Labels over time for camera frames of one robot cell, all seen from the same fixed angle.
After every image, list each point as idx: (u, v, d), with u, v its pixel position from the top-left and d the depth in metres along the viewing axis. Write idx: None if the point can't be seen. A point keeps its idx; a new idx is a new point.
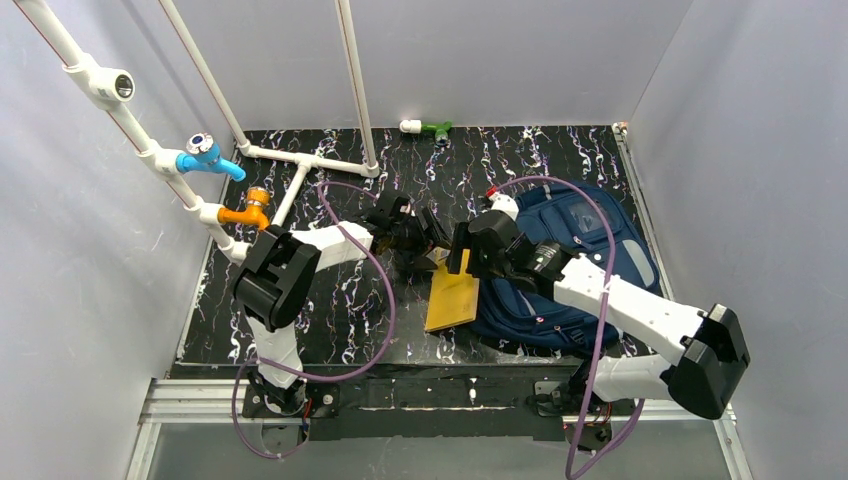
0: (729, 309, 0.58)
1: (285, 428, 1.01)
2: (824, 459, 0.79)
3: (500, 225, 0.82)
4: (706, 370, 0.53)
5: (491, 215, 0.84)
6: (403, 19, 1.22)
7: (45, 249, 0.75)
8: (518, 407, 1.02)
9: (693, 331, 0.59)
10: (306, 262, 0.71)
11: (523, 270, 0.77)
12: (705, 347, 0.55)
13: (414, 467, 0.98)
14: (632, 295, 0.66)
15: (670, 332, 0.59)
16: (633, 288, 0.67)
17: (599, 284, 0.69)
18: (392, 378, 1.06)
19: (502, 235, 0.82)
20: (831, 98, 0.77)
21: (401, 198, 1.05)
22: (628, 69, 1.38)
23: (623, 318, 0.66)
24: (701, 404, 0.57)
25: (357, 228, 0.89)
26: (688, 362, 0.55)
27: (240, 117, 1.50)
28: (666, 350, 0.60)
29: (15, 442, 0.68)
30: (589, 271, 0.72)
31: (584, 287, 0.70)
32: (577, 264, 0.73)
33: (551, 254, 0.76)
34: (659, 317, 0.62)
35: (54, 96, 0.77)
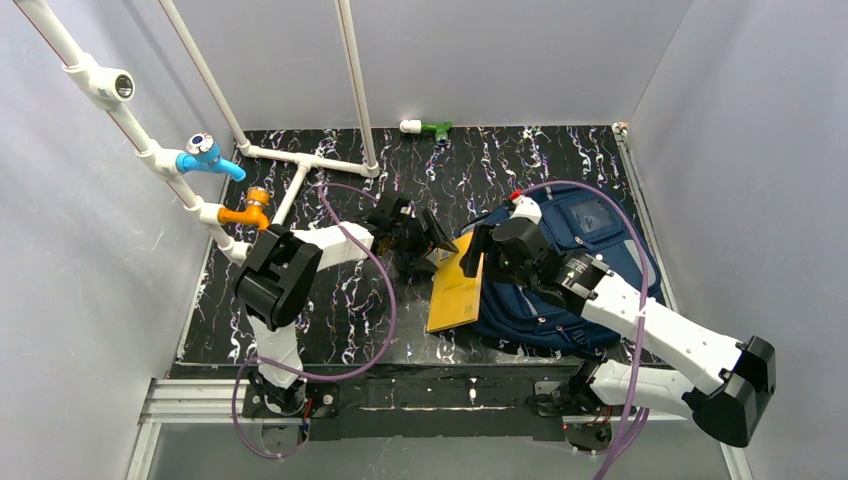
0: (767, 342, 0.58)
1: (285, 428, 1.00)
2: (824, 458, 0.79)
3: (529, 234, 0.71)
4: (745, 406, 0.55)
5: (517, 220, 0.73)
6: (403, 20, 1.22)
7: (46, 249, 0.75)
8: (518, 407, 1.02)
9: (732, 364, 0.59)
10: (306, 261, 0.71)
11: (553, 285, 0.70)
12: (745, 384, 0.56)
13: (415, 467, 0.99)
14: (669, 320, 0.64)
15: (709, 363, 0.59)
16: (669, 312, 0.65)
17: (634, 306, 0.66)
18: (392, 378, 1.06)
19: (531, 245, 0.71)
20: (831, 99, 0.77)
21: (403, 200, 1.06)
22: (628, 69, 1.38)
23: (656, 343, 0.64)
24: (728, 429, 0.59)
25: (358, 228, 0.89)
26: (728, 397, 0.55)
27: (240, 117, 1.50)
28: (700, 379, 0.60)
29: (15, 442, 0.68)
30: (623, 292, 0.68)
31: (618, 308, 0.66)
32: (610, 282, 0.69)
33: (582, 269, 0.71)
34: (698, 346, 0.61)
35: (54, 96, 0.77)
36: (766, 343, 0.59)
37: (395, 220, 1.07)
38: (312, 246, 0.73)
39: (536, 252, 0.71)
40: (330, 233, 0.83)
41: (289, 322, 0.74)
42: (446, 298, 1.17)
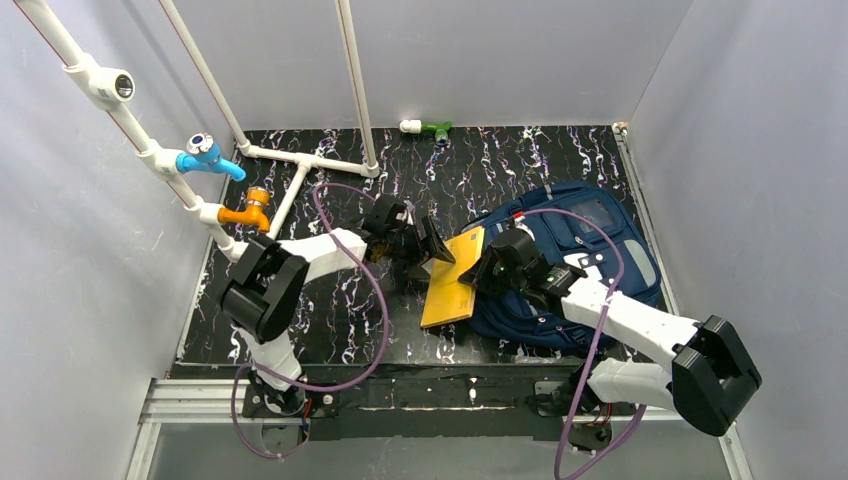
0: (724, 319, 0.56)
1: (285, 428, 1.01)
2: (824, 458, 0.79)
3: (521, 244, 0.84)
4: (696, 376, 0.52)
5: (515, 233, 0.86)
6: (403, 20, 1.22)
7: (46, 249, 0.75)
8: (518, 407, 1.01)
9: (687, 340, 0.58)
10: (292, 272, 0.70)
11: (538, 289, 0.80)
12: (696, 353, 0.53)
13: (414, 467, 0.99)
14: (633, 308, 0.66)
15: (664, 339, 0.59)
16: (634, 302, 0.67)
17: (602, 298, 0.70)
18: (392, 378, 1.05)
19: (523, 253, 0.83)
20: (831, 99, 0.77)
21: (400, 206, 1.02)
22: (628, 69, 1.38)
23: (621, 330, 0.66)
24: (702, 414, 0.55)
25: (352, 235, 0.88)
26: (676, 366, 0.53)
27: (240, 117, 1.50)
28: (663, 359, 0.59)
29: (16, 441, 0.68)
30: (594, 288, 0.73)
31: (587, 302, 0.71)
32: (584, 282, 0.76)
33: (563, 274, 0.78)
34: (656, 326, 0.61)
35: (53, 95, 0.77)
36: (725, 322, 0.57)
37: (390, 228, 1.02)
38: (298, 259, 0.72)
39: (527, 260, 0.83)
40: (321, 241, 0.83)
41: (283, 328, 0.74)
42: (438, 298, 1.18)
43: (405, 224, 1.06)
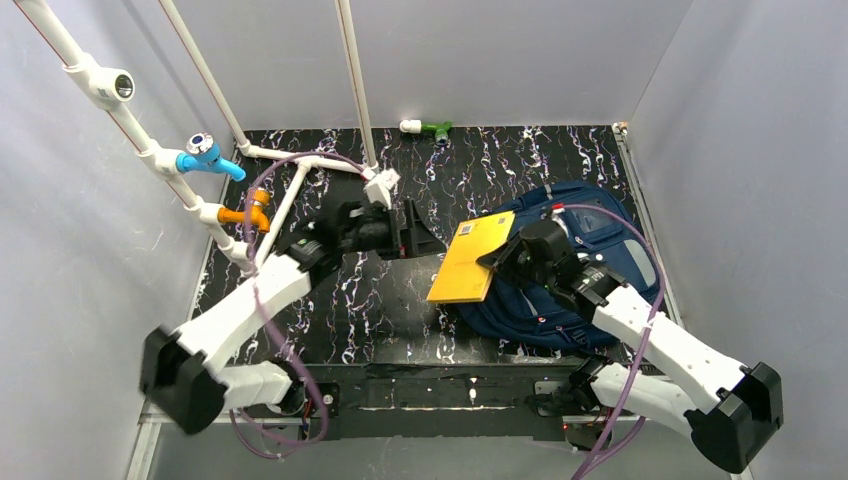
0: (772, 371, 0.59)
1: (285, 428, 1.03)
2: (824, 458, 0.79)
3: (555, 237, 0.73)
4: (738, 424, 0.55)
5: (547, 222, 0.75)
6: (403, 20, 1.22)
7: (45, 249, 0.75)
8: (517, 407, 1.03)
9: (732, 385, 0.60)
10: (190, 384, 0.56)
11: (567, 288, 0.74)
12: (741, 402, 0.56)
13: (414, 466, 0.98)
14: (677, 337, 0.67)
15: (709, 381, 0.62)
16: (679, 331, 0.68)
17: (642, 317, 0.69)
18: (392, 378, 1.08)
19: (555, 247, 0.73)
20: (831, 99, 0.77)
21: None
22: (628, 69, 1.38)
23: (661, 357, 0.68)
24: (722, 453, 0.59)
25: (276, 274, 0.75)
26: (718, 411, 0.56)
27: (240, 117, 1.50)
28: (701, 397, 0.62)
29: (16, 441, 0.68)
30: (633, 303, 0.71)
31: (626, 318, 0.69)
32: (623, 292, 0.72)
33: (598, 277, 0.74)
34: (700, 363, 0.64)
35: (53, 95, 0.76)
36: (772, 371, 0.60)
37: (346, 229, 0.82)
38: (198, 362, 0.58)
39: (558, 255, 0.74)
40: (232, 305, 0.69)
41: (207, 424, 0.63)
42: (458, 272, 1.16)
43: (366, 216, 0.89)
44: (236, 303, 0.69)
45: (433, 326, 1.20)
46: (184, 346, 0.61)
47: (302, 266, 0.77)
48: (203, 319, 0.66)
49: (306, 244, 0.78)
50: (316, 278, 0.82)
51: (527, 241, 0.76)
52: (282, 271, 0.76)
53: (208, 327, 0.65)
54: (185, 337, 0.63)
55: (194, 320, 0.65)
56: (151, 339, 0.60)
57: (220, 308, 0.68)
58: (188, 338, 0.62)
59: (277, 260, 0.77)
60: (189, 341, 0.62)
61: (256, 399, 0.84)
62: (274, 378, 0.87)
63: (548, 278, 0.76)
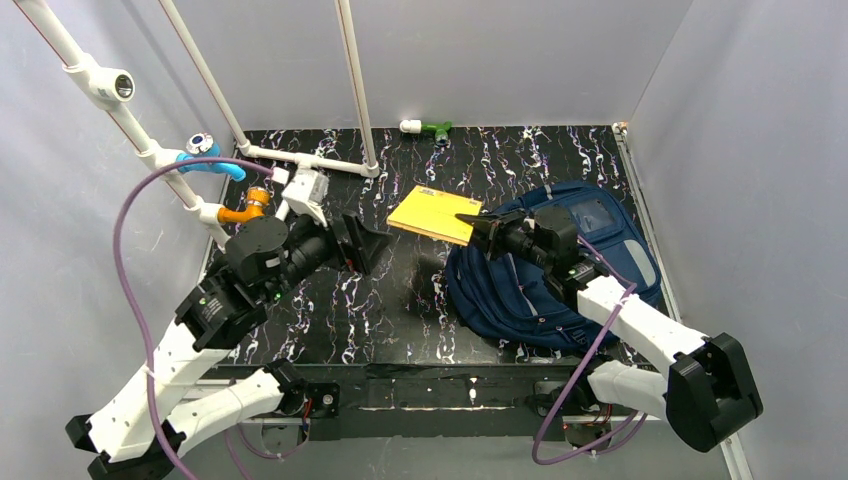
0: (735, 338, 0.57)
1: (285, 428, 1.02)
2: (823, 458, 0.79)
3: (566, 233, 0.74)
4: (690, 385, 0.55)
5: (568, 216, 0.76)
6: (403, 19, 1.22)
7: (46, 249, 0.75)
8: (518, 407, 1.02)
9: (690, 351, 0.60)
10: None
11: (559, 278, 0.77)
12: (695, 365, 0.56)
13: (414, 466, 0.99)
14: (646, 313, 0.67)
15: (668, 346, 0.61)
16: (647, 307, 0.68)
17: (617, 296, 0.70)
18: (392, 378, 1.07)
19: (565, 242, 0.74)
20: (831, 98, 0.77)
21: (269, 254, 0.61)
22: (628, 69, 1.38)
23: (629, 330, 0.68)
24: (692, 427, 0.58)
25: (174, 353, 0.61)
26: (673, 372, 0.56)
27: (240, 117, 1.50)
28: (663, 364, 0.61)
29: (17, 440, 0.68)
30: (611, 287, 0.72)
31: (602, 299, 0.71)
32: (607, 279, 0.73)
33: (585, 270, 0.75)
34: (664, 334, 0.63)
35: (53, 95, 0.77)
36: (735, 342, 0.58)
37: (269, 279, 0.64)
38: (100, 465, 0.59)
39: (564, 250, 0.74)
40: (132, 392, 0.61)
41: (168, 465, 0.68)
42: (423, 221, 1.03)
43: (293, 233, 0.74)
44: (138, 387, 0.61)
45: (432, 326, 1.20)
46: (92, 439, 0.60)
47: (197, 344, 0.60)
48: (111, 406, 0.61)
49: (209, 301, 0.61)
50: (232, 339, 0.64)
51: (541, 230, 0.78)
52: (183, 345, 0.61)
53: (111, 420, 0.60)
54: (95, 427, 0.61)
55: (103, 409, 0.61)
56: (70, 428, 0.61)
57: (125, 390, 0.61)
58: (95, 432, 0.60)
59: (178, 330, 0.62)
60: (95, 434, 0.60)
61: (240, 419, 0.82)
62: (256, 399, 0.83)
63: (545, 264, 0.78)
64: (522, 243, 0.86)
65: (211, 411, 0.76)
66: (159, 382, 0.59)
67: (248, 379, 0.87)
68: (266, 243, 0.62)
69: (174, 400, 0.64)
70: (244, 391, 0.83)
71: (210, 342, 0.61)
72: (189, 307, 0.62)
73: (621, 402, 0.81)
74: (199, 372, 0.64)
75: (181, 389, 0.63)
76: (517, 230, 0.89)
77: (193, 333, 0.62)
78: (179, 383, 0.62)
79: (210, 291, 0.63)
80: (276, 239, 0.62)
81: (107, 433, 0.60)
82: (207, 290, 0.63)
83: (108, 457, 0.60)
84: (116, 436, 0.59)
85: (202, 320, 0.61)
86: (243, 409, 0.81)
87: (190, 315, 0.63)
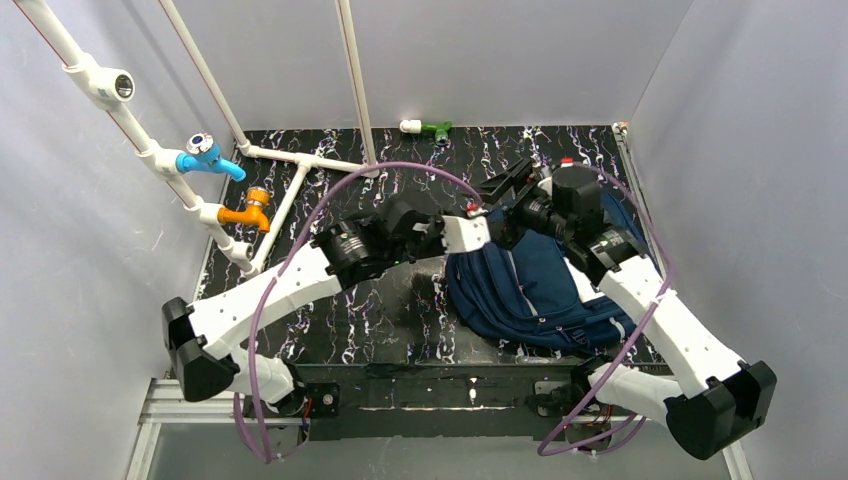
0: (771, 370, 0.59)
1: (285, 428, 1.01)
2: (824, 458, 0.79)
3: (585, 191, 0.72)
4: (720, 415, 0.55)
5: (584, 176, 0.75)
6: (403, 20, 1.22)
7: (46, 249, 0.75)
8: (518, 407, 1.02)
9: (724, 376, 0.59)
10: (182, 362, 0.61)
11: (583, 247, 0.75)
12: (728, 395, 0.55)
13: (414, 467, 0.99)
14: (682, 316, 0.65)
15: (701, 366, 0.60)
16: (684, 311, 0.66)
17: (652, 292, 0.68)
18: (392, 378, 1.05)
19: (585, 201, 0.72)
20: (831, 99, 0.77)
21: (423, 216, 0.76)
22: (627, 70, 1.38)
23: (659, 333, 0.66)
24: (693, 438, 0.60)
25: (302, 269, 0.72)
26: (703, 396, 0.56)
27: (240, 117, 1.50)
28: (687, 380, 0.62)
29: (16, 439, 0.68)
30: (646, 276, 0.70)
31: (635, 288, 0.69)
32: (640, 263, 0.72)
33: (616, 242, 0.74)
34: (698, 348, 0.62)
35: (54, 96, 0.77)
36: (769, 372, 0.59)
37: (403, 239, 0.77)
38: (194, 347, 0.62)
39: (584, 210, 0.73)
40: (249, 291, 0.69)
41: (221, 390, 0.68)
42: None
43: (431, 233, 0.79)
44: (257, 289, 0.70)
45: (432, 326, 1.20)
46: (192, 320, 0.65)
47: (331, 268, 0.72)
48: (220, 300, 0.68)
49: (350, 238, 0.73)
50: (350, 278, 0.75)
51: (557, 193, 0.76)
52: (313, 266, 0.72)
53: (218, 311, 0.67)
54: (198, 315, 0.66)
55: (213, 299, 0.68)
56: (170, 307, 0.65)
57: (239, 291, 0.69)
58: (199, 316, 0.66)
59: (312, 252, 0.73)
60: (198, 321, 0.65)
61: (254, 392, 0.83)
62: (277, 374, 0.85)
63: (566, 231, 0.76)
64: (541, 216, 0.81)
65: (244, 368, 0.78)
66: (284, 289, 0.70)
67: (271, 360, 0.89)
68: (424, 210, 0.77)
69: (269, 320, 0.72)
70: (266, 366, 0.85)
71: (341, 274, 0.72)
72: (331, 237, 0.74)
73: (620, 402, 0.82)
74: (303, 300, 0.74)
75: (286, 306, 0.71)
76: (535, 203, 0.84)
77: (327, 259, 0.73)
78: (290, 301, 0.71)
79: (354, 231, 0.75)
80: (431, 210, 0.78)
81: (211, 321, 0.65)
82: (351, 230, 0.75)
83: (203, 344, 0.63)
84: (223, 322, 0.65)
85: (342, 250, 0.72)
86: (267, 380, 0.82)
87: (325, 245, 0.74)
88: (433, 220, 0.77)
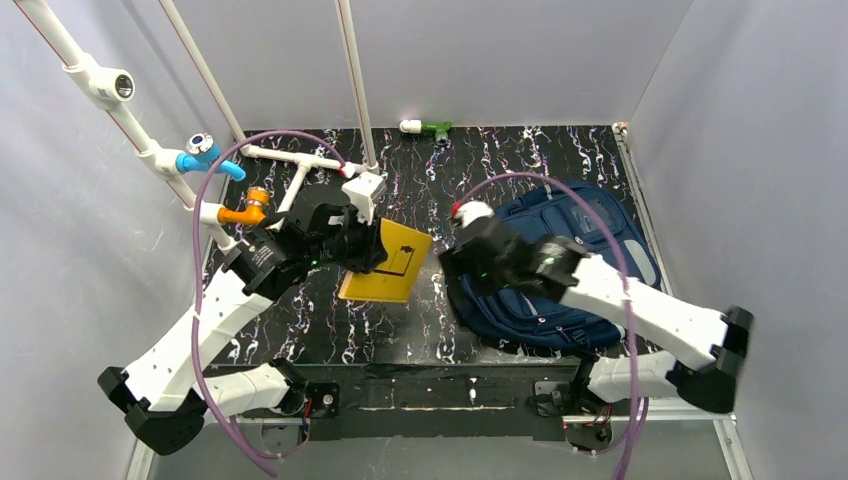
0: (746, 310, 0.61)
1: (285, 428, 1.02)
2: (824, 459, 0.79)
3: (490, 229, 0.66)
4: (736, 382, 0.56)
5: (479, 219, 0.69)
6: (403, 20, 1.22)
7: (46, 249, 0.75)
8: (518, 407, 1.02)
9: (718, 338, 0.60)
10: (135, 434, 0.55)
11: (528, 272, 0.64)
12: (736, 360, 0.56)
13: (414, 466, 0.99)
14: (654, 300, 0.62)
15: (698, 340, 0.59)
16: (648, 289, 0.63)
17: (617, 288, 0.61)
18: (392, 378, 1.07)
19: (495, 238, 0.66)
20: (831, 98, 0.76)
21: (334, 208, 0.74)
22: (627, 69, 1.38)
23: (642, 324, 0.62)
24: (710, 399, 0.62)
25: (222, 298, 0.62)
26: (715, 372, 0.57)
27: (240, 117, 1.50)
28: (688, 355, 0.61)
29: (17, 438, 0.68)
30: (605, 274, 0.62)
31: (602, 293, 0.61)
32: (591, 265, 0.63)
33: (556, 252, 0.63)
34: (685, 323, 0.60)
35: (54, 96, 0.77)
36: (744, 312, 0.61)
37: (319, 236, 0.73)
38: (138, 413, 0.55)
39: (502, 245, 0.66)
40: (177, 339, 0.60)
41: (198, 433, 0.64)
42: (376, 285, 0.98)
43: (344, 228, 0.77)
44: (181, 333, 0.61)
45: (432, 326, 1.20)
46: (131, 388, 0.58)
47: (248, 287, 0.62)
48: (151, 355, 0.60)
49: (260, 248, 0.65)
50: (275, 291, 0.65)
51: (468, 248, 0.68)
52: (229, 291, 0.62)
53: (152, 368, 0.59)
54: (134, 377, 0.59)
55: (144, 357, 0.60)
56: (104, 379, 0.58)
57: (166, 339, 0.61)
58: (136, 381, 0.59)
59: (225, 277, 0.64)
60: (135, 385, 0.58)
61: (249, 407, 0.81)
62: (267, 385, 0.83)
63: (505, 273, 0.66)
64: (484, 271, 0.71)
65: (229, 385, 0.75)
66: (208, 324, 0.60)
67: (256, 370, 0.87)
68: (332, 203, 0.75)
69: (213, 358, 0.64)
70: (256, 378, 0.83)
71: (262, 286, 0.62)
72: (238, 254, 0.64)
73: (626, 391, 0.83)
74: (237, 326, 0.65)
75: (222, 339, 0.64)
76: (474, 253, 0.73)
77: (241, 279, 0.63)
78: (223, 332, 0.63)
79: (259, 240, 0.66)
80: (341, 200, 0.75)
81: (147, 380, 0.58)
82: (255, 242, 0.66)
83: (147, 406, 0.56)
84: (160, 380, 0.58)
85: (254, 264, 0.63)
86: (256, 394, 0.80)
87: (238, 265, 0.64)
88: (347, 211, 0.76)
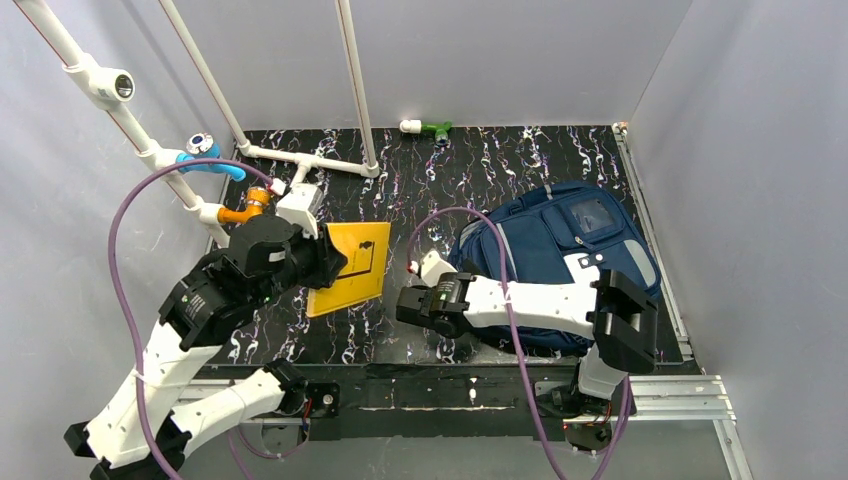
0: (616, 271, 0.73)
1: (285, 428, 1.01)
2: (822, 459, 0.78)
3: (405, 296, 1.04)
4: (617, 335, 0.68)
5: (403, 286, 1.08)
6: (402, 20, 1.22)
7: (45, 248, 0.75)
8: (518, 407, 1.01)
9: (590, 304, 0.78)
10: None
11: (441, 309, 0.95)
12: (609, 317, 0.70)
13: (414, 467, 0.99)
14: (533, 295, 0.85)
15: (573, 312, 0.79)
16: (528, 288, 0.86)
17: (499, 297, 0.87)
18: (392, 378, 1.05)
19: (411, 301, 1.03)
20: (831, 97, 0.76)
21: (273, 244, 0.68)
22: (627, 69, 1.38)
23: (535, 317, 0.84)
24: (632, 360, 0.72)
25: (161, 354, 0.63)
26: (601, 333, 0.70)
27: (241, 117, 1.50)
28: (579, 325, 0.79)
29: (18, 438, 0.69)
30: (489, 289, 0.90)
31: (492, 305, 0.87)
32: (477, 289, 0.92)
33: (452, 287, 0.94)
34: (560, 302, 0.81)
35: (53, 96, 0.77)
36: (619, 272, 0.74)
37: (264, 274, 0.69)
38: (101, 471, 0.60)
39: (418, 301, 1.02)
40: (124, 397, 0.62)
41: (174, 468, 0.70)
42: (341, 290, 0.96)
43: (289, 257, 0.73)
44: (129, 392, 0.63)
45: None
46: (91, 446, 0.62)
47: (184, 343, 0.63)
48: (106, 413, 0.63)
49: (192, 297, 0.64)
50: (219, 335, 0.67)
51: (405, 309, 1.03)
52: (168, 346, 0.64)
53: (107, 426, 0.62)
54: (93, 435, 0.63)
55: (100, 417, 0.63)
56: (68, 438, 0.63)
57: (117, 396, 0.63)
58: (94, 438, 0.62)
59: (162, 330, 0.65)
60: (94, 444, 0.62)
61: (243, 418, 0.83)
62: (259, 397, 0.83)
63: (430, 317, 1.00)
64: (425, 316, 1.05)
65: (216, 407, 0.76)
66: (150, 383, 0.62)
67: (246, 379, 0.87)
68: (272, 237, 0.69)
69: (167, 404, 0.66)
70: (246, 390, 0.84)
71: (198, 339, 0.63)
72: (172, 305, 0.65)
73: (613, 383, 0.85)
74: (186, 373, 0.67)
75: (174, 388, 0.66)
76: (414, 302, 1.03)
77: (178, 332, 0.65)
78: (170, 383, 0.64)
79: (193, 287, 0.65)
80: (282, 235, 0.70)
81: (104, 439, 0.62)
82: (189, 289, 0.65)
83: (107, 463, 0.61)
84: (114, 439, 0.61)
85: (187, 318, 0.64)
86: (246, 408, 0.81)
87: (175, 314, 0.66)
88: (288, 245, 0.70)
